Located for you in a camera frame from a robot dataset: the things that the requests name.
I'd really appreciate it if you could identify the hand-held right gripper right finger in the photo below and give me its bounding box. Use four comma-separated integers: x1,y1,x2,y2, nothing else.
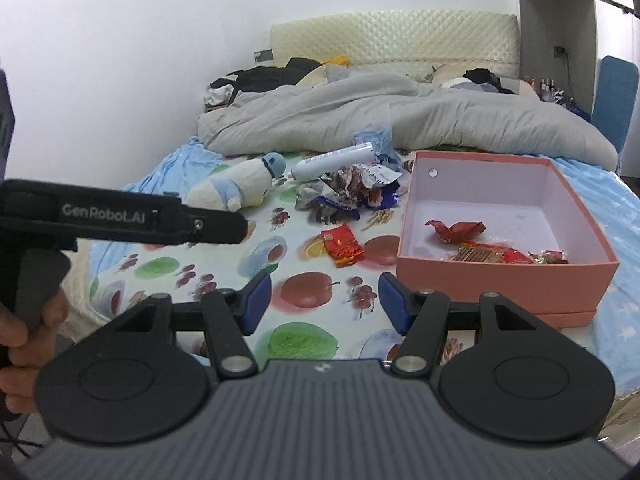
378,272,571,376

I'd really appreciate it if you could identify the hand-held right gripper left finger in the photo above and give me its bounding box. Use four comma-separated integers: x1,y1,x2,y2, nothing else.
85,271,272,378

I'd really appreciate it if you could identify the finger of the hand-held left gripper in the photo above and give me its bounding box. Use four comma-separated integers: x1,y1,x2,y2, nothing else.
181,204,249,246

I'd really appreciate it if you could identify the small red snack packet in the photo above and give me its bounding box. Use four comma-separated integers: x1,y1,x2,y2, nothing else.
320,224,364,267

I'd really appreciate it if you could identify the clear brownish snack packet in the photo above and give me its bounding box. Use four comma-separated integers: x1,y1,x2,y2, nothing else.
450,242,506,263

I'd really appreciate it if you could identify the twisted red snack packet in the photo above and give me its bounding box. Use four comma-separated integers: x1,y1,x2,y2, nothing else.
425,219,486,245

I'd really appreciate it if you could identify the red strip snack packet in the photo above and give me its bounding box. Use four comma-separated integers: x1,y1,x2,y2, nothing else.
492,245,533,265

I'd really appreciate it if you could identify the pink cardboard box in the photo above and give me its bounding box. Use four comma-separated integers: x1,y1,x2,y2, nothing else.
396,150,620,317

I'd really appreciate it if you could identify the person's left hand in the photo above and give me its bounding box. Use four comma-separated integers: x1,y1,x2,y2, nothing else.
0,291,70,413

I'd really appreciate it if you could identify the white blue plush toy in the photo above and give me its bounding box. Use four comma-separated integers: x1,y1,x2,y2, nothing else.
186,151,288,212

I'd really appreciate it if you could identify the fruit print mat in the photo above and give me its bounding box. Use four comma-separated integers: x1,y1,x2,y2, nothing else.
87,147,416,361

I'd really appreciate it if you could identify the crumpled clear wrapper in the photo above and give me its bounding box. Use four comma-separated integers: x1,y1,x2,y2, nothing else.
295,182,323,211

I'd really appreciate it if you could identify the dark blue snack bag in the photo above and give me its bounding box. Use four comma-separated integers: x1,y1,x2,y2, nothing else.
312,187,401,223

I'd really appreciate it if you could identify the white tube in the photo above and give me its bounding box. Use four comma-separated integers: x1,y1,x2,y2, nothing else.
291,142,375,182

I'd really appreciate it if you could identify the brown patterned snack bag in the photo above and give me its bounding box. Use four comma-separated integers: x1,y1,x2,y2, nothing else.
320,162,403,206

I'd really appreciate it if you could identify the pile of black clothes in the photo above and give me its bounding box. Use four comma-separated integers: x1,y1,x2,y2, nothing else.
202,57,326,108

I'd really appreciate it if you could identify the light blue plastic bag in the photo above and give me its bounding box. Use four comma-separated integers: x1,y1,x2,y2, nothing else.
353,127,401,168

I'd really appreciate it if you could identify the pink box lid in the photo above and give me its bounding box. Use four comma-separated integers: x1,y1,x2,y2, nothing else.
537,310,597,329

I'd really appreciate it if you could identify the grey blanket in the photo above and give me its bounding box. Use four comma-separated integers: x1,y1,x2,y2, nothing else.
197,71,618,168

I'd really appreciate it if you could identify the black garment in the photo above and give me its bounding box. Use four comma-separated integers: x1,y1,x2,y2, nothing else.
462,67,516,95

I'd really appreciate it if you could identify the light blue bed sheet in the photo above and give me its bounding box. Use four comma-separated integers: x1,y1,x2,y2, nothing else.
122,137,640,396

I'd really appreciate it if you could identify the pink pillow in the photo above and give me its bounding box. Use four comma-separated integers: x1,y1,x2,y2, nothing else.
432,62,541,103

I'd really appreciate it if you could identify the cream quilted headboard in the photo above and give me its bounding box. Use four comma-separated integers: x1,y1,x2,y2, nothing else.
270,10,520,78

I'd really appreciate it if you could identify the group of small bottles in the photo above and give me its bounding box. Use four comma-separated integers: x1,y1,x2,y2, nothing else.
525,76,566,103

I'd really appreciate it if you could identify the blue padded board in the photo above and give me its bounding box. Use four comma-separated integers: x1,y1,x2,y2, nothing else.
591,55,638,153

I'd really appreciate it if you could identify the tall wardrobe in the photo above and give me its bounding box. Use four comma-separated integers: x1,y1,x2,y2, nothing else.
515,0,640,126

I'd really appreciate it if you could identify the black charger cable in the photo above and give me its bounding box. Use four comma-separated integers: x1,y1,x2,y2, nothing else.
554,45,572,91

